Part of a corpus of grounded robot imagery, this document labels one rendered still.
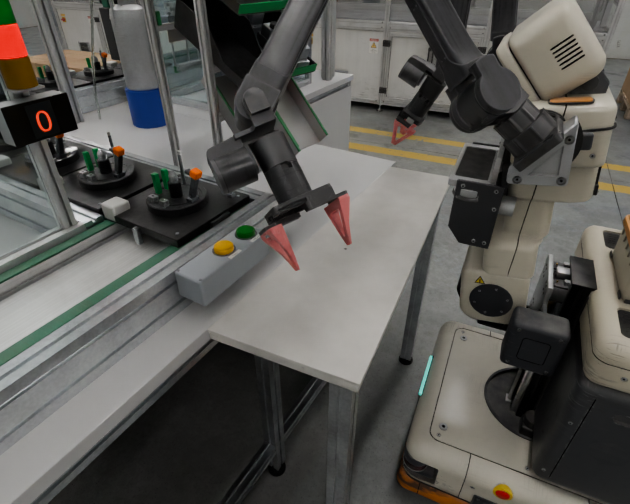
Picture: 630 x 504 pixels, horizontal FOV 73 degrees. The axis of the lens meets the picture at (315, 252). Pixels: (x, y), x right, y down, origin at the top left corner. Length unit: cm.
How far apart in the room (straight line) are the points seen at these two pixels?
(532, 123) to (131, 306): 76
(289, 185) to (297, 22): 26
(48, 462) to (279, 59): 68
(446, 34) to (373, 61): 425
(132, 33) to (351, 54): 352
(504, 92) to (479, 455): 100
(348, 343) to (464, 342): 93
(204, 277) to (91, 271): 27
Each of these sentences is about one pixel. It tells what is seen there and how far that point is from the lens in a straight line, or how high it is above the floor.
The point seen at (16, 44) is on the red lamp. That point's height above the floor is 133.
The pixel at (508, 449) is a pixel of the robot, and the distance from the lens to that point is 147.
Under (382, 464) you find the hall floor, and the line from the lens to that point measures 168.
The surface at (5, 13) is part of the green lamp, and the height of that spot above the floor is 138.
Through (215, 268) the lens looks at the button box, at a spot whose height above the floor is 96.
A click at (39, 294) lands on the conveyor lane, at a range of 99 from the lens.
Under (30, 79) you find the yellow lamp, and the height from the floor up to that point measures 127.
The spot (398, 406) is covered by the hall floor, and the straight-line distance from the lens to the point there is 181.
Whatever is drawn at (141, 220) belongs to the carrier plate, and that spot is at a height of 97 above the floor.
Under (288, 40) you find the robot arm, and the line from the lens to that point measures 75.
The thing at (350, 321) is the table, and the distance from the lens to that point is 86.
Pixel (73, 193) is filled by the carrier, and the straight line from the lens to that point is 122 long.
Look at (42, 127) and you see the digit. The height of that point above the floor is 119.
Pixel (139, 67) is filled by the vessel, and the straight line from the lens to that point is 192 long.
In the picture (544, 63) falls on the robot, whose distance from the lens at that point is 96.
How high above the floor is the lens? 145
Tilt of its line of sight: 35 degrees down
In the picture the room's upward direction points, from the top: straight up
